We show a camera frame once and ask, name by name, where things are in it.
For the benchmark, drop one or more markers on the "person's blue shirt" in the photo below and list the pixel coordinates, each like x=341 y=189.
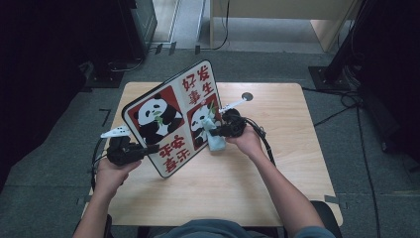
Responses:
x=211 y=229

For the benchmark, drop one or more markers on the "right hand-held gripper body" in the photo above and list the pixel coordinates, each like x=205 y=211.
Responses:
x=234 y=125

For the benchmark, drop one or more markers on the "black stand with base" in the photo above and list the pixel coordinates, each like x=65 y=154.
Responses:
x=330 y=77

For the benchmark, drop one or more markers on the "black chair armrest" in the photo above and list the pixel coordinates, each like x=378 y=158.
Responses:
x=328 y=218
x=108 y=228

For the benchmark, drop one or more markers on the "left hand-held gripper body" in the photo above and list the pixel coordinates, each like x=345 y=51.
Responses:
x=122 y=153

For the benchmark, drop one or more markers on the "person's left hand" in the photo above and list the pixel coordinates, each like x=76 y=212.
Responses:
x=110 y=177

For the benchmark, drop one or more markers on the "light blue cloth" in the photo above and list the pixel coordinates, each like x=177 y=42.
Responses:
x=215 y=142

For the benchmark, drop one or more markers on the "person's right hand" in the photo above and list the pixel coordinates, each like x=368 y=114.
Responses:
x=251 y=142

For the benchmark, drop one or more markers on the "panda picture board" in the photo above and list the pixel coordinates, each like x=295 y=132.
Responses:
x=155 y=115

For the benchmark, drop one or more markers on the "light wooden desk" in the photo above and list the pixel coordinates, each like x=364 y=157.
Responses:
x=280 y=8

